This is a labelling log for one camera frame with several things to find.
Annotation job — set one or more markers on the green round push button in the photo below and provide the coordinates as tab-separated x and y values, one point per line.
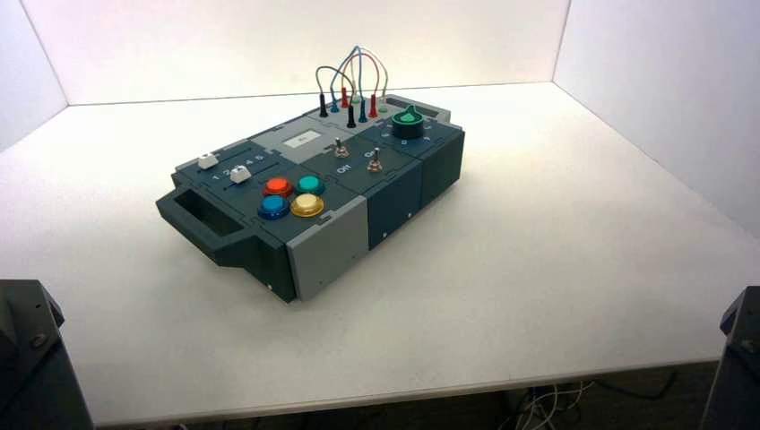
310	184

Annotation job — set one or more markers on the blue round push button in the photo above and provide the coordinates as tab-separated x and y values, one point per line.
273	206

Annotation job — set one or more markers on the white slider knob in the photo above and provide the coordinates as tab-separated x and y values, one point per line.
239	174
207	161

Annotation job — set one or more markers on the metal toggle switch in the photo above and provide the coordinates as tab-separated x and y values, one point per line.
374	164
340	149

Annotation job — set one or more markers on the yellow round push button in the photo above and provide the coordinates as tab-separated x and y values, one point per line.
307	205

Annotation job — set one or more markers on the red round push button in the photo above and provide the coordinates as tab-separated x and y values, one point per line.
278	187

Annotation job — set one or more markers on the green black rotary knob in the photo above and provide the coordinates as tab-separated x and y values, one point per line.
407	121

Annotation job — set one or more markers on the small white display screen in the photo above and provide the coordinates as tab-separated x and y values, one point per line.
301	140

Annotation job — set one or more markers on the dark teal grey control box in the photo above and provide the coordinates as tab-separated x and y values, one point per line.
332	237

